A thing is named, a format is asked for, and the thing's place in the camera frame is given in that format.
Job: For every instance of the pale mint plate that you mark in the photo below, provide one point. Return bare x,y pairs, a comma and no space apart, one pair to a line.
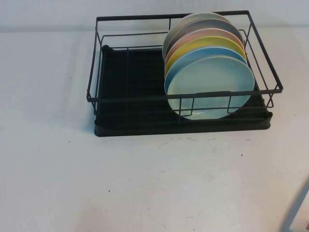
210,79

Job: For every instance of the black dish drying rack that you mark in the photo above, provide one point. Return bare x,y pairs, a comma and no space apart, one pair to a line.
144,72

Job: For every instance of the blue plate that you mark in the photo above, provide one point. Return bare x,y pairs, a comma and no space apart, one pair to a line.
193,54

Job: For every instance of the yellow plate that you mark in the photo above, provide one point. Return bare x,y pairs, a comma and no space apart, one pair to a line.
193,44

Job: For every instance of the pink plate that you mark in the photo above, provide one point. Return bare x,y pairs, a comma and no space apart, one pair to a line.
212,32

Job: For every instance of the grey plate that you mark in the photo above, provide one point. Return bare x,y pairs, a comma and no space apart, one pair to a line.
205,25

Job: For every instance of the pale green plate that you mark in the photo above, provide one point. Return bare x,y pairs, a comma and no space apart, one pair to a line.
200,17

